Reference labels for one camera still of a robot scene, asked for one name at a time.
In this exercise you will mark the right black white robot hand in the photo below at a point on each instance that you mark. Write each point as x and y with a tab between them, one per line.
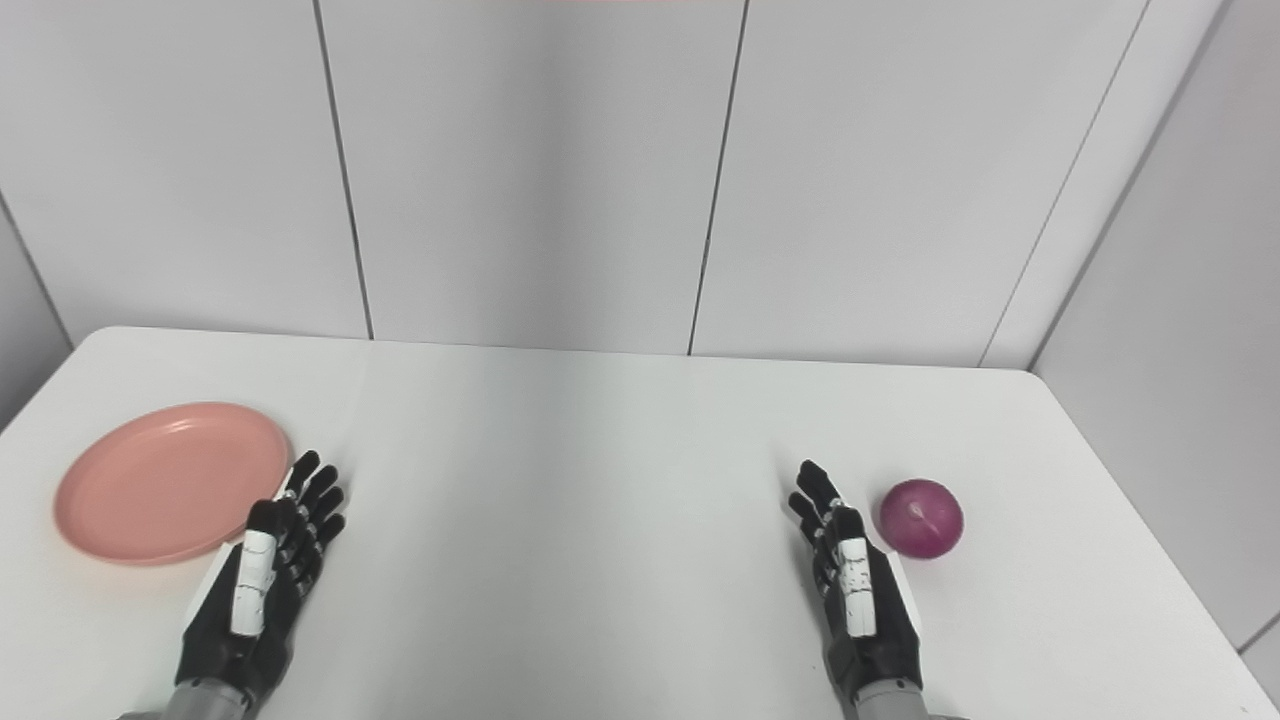
870	650

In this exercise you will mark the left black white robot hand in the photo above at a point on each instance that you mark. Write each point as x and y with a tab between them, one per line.
255	640

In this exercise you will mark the purple red onion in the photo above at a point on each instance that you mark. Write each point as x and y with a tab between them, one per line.
922	518

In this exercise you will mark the pink round plate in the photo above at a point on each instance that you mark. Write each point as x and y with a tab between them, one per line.
170	485

